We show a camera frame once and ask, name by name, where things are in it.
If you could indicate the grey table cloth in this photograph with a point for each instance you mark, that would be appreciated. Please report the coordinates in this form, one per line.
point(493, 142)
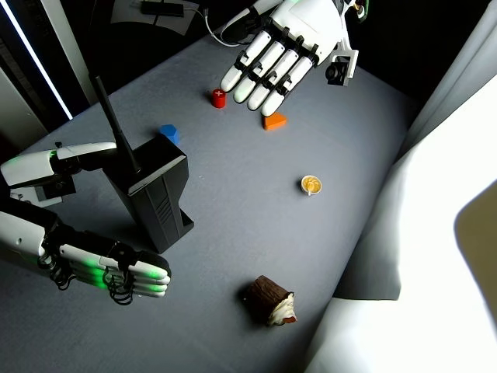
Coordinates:
point(240, 233)

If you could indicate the toy chocolate cupcake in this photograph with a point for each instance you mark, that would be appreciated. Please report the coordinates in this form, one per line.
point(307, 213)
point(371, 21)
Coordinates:
point(266, 297)

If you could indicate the black flat device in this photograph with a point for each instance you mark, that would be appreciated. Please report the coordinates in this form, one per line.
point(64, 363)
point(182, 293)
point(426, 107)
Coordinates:
point(163, 8)

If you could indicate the white post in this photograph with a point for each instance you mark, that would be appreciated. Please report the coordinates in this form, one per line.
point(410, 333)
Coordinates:
point(74, 50)

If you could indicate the white paper sheet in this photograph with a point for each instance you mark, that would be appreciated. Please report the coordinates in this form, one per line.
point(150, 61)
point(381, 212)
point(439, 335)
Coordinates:
point(124, 13)

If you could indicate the white side panel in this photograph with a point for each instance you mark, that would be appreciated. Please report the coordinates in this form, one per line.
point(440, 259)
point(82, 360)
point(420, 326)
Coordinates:
point(19, 112)

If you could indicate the red cylinder block white cross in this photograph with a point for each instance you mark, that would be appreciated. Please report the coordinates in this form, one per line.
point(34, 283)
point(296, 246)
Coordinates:
point(218, 100)

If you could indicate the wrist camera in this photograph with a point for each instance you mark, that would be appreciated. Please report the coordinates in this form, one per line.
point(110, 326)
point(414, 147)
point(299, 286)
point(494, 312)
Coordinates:
point(339, 70)
point(54, 188)

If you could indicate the toy bowl of orange soup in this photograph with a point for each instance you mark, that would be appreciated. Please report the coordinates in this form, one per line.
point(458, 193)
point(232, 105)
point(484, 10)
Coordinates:
point(311, 184)

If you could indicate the white backdrop sheet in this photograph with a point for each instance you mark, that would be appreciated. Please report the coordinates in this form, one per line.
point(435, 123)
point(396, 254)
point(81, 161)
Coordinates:
point(427, 233)

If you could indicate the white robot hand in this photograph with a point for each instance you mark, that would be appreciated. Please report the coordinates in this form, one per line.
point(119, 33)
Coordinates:
point(306, 27)
point(85, 260)

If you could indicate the blue hexagon block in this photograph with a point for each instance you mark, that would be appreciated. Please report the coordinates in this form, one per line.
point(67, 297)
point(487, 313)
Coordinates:
point(170, 134)

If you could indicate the beige rounded board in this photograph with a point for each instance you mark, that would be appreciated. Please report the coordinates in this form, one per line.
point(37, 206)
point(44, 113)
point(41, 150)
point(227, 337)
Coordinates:
point(479, 241)

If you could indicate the white light strip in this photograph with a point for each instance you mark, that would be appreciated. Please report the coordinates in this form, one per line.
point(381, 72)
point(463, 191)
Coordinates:
point(35, 58)

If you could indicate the orange triangle block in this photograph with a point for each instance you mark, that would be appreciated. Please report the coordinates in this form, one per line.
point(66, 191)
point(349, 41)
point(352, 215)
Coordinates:
point(275, 122)

